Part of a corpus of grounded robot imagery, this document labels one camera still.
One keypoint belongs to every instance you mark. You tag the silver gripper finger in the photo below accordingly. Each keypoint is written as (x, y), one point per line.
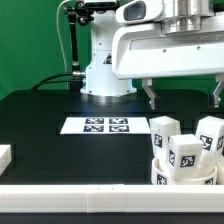
(214, 99)

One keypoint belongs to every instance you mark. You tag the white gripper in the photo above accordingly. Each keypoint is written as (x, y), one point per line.
(142, 51)

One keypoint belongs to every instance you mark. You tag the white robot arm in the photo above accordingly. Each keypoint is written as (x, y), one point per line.
(178, 16)

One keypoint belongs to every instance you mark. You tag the paper sheet with markers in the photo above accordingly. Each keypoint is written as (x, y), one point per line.
(105, 125)

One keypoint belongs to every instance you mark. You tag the white front fence bar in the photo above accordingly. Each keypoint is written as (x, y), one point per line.
(111, 198)

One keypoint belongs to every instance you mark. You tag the white left fence bar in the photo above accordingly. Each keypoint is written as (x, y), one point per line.
(5, 157)

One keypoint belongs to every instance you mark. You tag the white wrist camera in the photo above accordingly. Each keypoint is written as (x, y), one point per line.
(139, 11)

